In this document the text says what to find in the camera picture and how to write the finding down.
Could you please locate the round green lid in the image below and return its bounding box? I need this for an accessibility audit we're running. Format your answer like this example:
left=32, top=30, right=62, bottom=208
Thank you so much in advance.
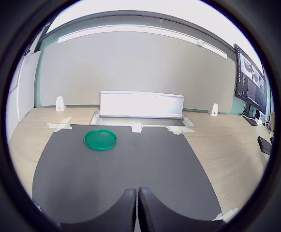
left=84, top=129, right=118, bottom=152

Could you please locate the dark grey mat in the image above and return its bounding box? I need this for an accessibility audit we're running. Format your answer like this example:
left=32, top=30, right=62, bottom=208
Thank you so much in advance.
left=32, top=124, right=222, bottom=224

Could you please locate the white tape piece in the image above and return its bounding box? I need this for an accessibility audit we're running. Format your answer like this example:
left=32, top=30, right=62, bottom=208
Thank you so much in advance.
left=46, top=116, right=73, bottom=132
left=211, top=207, right=239, bottom=223
left=165, top=125, right=196, bottom=136

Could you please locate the black keyboard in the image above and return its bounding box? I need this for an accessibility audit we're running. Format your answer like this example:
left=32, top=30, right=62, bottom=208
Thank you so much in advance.
left=257, top=136, right=273, bottom=155

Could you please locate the grey partition panel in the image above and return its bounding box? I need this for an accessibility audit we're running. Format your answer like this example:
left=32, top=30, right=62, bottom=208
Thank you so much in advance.
left=40, top=31, right=237, bottom=113

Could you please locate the white cabinet panel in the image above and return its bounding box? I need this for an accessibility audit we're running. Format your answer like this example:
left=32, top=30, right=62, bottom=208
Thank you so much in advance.
left=16, top=52, right=42, bottom=121
left=6, top=86, right=19, bottom=136

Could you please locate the black computer monitor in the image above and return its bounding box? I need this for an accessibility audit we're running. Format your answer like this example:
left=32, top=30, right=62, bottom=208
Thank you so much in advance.
left=234, top=43, right=268, bottom=116

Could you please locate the silver cable duct tray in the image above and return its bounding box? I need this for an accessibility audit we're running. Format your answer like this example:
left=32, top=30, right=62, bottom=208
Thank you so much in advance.
left=89, top=110, right=196, bottom=128

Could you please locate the silver cable duct flap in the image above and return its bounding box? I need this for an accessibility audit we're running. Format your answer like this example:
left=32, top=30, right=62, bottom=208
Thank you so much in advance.
left=99, top=90, right=185, bottom=119

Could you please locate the green partition frame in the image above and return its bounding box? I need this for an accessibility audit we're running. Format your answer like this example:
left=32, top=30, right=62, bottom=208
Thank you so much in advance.
left=34, top=40, right=45, bottom=107

